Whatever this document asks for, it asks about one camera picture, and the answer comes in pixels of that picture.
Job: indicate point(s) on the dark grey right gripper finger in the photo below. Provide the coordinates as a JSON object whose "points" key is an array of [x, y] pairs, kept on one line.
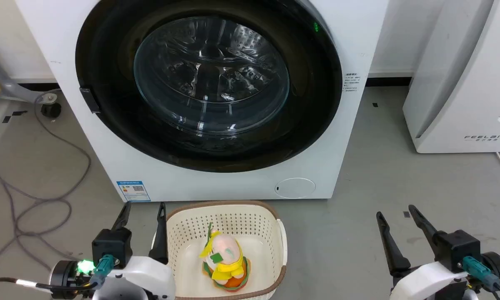
{"points": [[424, 227], [393, 252]]}

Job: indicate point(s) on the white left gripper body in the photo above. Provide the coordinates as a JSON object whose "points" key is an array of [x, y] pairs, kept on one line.
{"points": [[149, 277]]}

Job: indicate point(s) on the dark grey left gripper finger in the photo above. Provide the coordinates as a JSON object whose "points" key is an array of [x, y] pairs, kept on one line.
{"points": [[161, 237], [123, 216]]}

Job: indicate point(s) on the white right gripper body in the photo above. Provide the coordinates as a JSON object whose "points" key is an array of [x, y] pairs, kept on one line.
{"points": [[427, 283]]}

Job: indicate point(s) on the white washing machine body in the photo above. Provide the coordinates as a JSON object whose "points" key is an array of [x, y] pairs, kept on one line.
{"points": [[108, 162]]}

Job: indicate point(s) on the black round washer door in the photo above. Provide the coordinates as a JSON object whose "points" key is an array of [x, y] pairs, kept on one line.
{"points": [[108, 54]]}

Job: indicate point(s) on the cream perforated laundry basket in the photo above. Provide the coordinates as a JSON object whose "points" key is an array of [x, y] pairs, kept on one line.
{"points": [[183, 250]]}

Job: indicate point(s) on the blue energy label sticker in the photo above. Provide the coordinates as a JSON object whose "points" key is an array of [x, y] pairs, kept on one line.
{"points": [[133, 191]]}

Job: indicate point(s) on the yellow and orange doll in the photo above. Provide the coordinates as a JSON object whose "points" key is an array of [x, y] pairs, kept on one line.
{"points": [[227, 260]]}

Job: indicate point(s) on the round white filter cover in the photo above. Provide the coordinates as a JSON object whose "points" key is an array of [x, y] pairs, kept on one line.
{"points": [[295, 188]]}

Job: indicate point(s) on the black caster wheel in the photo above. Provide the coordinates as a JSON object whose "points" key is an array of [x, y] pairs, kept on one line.
{"points": [[51, 110]]}

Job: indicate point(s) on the white air purifier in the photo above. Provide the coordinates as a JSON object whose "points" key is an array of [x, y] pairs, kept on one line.
{"points": [[454, 83]]}

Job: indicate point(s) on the small white text sticker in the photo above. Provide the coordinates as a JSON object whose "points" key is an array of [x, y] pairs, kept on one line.
{"points": [[351, 82]]}

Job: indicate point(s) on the grey metal furniture leg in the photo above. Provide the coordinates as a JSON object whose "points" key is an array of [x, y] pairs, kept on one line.
{"points": [[8, 85]]}

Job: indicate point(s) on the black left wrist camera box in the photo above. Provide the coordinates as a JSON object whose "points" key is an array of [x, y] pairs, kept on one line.
{"points": [[112, 246]]}

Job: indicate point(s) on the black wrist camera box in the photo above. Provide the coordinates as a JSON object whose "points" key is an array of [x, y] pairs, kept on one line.
{"points": [[112, 246], [458, 248]]}

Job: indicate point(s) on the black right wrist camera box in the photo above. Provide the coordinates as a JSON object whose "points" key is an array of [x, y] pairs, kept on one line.
{"points": [[458, 248]]}

